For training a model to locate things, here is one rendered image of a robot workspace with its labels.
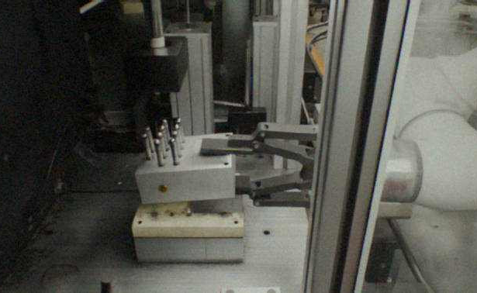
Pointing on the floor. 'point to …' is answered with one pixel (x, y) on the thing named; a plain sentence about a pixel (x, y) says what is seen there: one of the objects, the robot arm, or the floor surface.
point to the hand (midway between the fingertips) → (223, 164)
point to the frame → (202, 102)
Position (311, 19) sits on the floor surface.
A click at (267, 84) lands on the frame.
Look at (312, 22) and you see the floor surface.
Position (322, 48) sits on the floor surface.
